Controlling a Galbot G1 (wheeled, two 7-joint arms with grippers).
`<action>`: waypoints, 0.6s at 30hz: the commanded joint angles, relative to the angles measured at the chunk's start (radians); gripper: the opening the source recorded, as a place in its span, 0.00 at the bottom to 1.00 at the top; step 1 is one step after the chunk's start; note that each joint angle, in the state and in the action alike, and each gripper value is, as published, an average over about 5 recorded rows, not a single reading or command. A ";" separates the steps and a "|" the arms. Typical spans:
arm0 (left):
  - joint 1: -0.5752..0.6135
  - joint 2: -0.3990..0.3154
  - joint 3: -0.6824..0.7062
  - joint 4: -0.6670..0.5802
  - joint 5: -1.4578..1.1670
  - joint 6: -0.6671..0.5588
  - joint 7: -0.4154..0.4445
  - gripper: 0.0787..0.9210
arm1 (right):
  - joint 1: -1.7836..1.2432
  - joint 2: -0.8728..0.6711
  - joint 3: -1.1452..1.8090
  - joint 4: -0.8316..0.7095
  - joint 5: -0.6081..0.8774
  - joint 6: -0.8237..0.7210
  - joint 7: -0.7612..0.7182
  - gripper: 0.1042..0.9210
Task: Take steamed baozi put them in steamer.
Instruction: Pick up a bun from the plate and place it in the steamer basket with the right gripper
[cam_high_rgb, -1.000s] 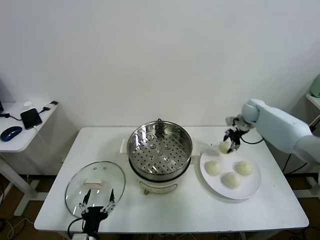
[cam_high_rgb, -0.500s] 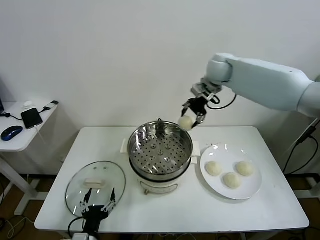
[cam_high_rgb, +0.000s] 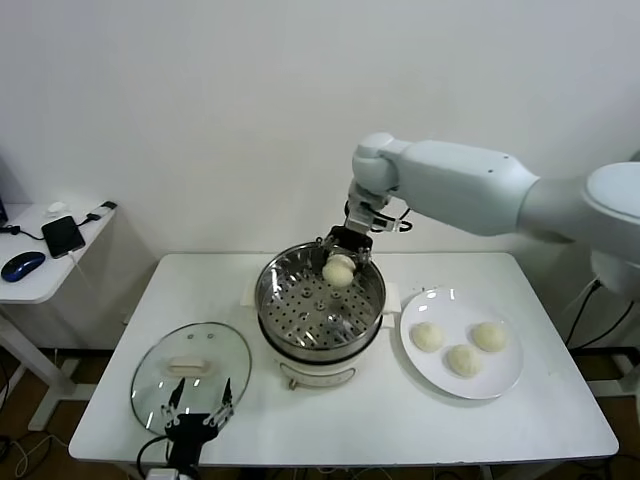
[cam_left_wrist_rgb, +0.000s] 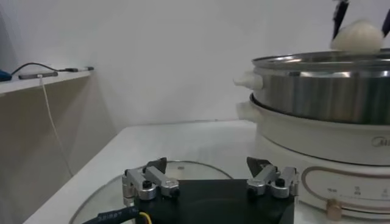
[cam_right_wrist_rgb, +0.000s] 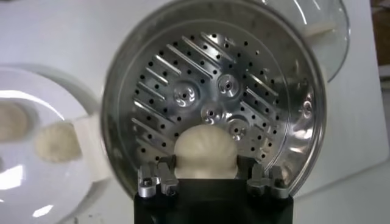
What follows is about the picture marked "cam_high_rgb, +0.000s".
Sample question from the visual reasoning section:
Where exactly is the white phone charging cable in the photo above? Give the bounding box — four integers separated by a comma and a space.
67, 251, 101, 306

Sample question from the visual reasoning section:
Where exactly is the white steamed baozi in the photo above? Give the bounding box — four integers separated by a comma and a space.
446, 343, 485, 379
322, 253, 356, 289
472, 321, 509, 353
410, 321, 446, 353

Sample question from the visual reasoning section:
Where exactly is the black smartphone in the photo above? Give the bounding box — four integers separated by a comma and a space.
40, 215, 87, 260

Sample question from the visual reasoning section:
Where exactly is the thin pale floor cable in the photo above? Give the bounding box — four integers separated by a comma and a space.
13, 433, 64, 479

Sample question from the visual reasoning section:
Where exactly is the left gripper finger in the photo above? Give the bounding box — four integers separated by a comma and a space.
160, 377, 187, 427
208, 377, 236, 430

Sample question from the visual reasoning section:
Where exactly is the stainless steel steamer pot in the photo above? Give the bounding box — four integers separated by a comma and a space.
255, 242, 387, 364

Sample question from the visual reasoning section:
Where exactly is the white round plate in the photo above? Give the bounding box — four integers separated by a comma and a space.
399, 287, 525, 400

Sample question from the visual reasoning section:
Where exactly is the white electric cooker base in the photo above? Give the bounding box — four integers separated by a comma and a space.
241, 279, 401, 390

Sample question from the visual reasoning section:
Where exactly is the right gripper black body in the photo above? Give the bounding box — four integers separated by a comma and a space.
323, 197, 380, 262

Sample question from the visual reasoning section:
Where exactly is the white side desk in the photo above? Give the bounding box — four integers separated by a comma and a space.
0, 202, 119, 434

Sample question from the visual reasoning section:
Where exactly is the black power cable with adapter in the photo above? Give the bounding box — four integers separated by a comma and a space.
566, 277, 634, 351

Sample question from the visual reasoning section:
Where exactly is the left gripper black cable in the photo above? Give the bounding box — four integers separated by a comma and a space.
137, 434, 171, 474

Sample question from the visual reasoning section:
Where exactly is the black silver usb adapter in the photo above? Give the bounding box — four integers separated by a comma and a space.
74, 200, 119, 227

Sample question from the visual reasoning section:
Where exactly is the blue computer mouse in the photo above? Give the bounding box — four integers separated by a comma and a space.
0, 251, 47, 283

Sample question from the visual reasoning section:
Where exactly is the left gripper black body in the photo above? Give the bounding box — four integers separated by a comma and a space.
164, 412, 222, 472

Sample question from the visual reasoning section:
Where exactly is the black desk cable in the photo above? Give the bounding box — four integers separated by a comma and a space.
0, 224, 47, 242

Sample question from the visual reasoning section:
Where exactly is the glass lid with white handle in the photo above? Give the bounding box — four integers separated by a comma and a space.
130, 322, 253, 435

